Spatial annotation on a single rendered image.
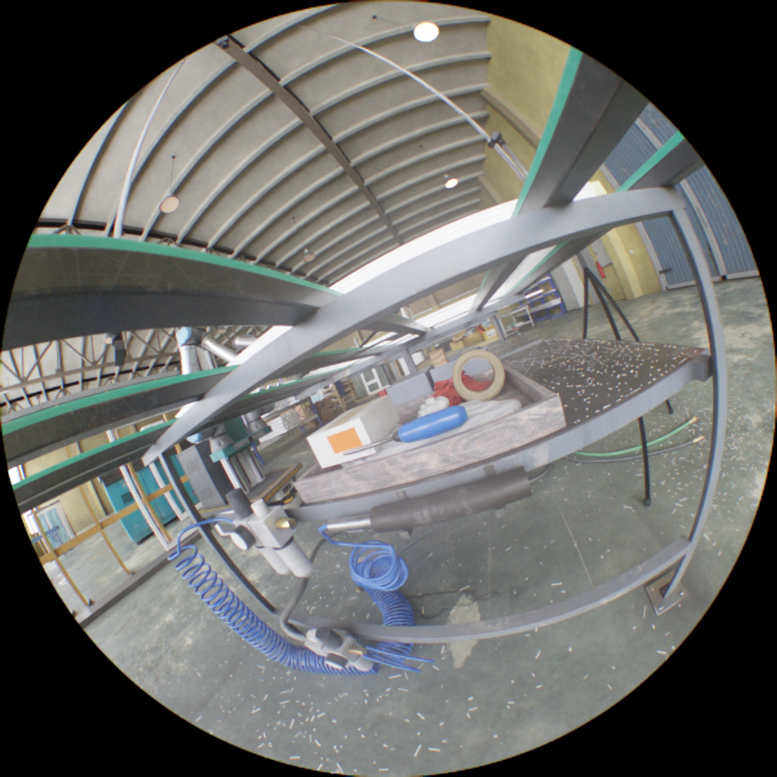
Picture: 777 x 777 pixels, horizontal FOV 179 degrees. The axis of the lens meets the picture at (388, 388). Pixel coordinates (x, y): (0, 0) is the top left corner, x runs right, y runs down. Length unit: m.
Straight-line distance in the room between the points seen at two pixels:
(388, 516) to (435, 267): 0.28
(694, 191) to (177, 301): 6.22
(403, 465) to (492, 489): 0.12
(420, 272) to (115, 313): 0.22
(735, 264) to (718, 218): 0.80
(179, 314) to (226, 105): 8.02
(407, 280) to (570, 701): 0.83
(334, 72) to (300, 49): 1.29
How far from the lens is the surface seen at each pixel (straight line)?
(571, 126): 0.21
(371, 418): 0.41
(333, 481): 0.39
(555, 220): 0.27
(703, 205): 6.09
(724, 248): 6.05
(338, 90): 8.70
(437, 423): 0.33
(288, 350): 0.28
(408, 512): 0.31
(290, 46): 7.92
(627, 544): 0.94
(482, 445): 0.32
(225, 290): 0.17
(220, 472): 2.19
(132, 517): 4.56
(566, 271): 10.16
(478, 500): 0.29
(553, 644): 0.78
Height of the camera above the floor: 0.74
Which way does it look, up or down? 4 degrees down
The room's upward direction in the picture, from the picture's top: 24 degrees counter-clockwise
